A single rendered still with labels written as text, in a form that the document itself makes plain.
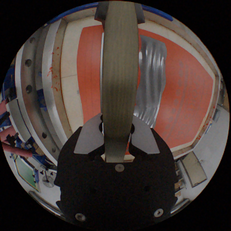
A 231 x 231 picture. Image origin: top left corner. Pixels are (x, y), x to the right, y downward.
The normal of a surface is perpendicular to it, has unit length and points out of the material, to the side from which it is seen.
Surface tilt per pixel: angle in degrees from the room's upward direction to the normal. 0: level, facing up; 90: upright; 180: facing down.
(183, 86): 0
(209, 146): 90
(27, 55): 90
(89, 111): 0
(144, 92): 40
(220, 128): 90
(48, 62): 0
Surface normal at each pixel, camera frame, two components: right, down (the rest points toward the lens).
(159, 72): -0.54, 0.40
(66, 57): 0.00, 0.47
